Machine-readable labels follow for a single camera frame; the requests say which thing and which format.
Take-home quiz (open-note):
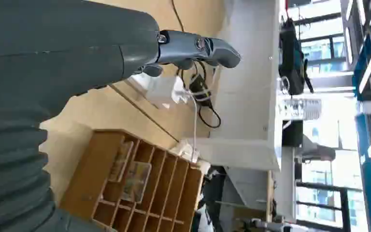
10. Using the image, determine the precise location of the white cable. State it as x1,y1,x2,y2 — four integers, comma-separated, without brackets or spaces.
185,89,200,162

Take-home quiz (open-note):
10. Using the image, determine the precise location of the thin black cable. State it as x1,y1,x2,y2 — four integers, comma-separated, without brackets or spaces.
171,0,185,33

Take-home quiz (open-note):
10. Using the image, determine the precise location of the wooden card box with slots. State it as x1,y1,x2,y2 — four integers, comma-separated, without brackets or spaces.
59,129,205,232

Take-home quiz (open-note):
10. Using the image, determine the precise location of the black box speaker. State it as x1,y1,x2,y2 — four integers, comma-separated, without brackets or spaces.
282,120,304,147

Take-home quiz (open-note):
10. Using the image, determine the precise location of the printed card in clear sleeve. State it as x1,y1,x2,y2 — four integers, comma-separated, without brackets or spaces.
121,161,153,204
108,141,134,183

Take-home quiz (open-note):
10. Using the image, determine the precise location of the white power adapter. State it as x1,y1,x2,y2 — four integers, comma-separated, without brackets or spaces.
146,75,190,109

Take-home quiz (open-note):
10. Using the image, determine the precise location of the black power adapter with cable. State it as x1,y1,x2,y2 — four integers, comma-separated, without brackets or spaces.
188,72,222,130

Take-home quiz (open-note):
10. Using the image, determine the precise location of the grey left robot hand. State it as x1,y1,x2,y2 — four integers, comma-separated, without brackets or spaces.
0,0,242,116

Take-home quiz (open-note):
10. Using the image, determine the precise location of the black hanging backpack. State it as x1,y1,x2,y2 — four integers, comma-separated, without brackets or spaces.
278,17,314,97

